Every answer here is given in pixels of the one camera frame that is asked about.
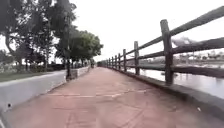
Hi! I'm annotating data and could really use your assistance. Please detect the grass strip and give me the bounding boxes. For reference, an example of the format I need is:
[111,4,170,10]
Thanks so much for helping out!
[0,70,58,83]

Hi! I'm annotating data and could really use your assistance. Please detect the low grey concrete wall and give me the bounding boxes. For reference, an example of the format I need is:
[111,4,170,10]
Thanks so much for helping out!
[0,65,92,113]

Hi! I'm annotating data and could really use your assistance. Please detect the dark wooden rail fence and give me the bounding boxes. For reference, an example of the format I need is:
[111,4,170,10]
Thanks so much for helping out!
[97,5,224,86]

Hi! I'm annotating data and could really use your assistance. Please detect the grey concrete kerb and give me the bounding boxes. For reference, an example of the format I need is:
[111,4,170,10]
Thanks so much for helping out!
[99,65,224,121]

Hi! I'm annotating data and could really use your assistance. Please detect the water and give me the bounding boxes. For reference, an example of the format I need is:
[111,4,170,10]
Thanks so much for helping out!
[127,64,224,100]

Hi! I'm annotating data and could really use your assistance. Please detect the distant buildings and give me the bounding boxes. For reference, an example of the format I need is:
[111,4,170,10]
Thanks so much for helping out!
[146,49,224,65]

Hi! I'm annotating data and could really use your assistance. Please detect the red brick path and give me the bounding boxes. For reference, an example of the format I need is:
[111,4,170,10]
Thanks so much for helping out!
[1,66,224,128]

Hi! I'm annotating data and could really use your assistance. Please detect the row of trees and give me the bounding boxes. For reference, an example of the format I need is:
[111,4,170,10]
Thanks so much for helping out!
[0,0,104,79]

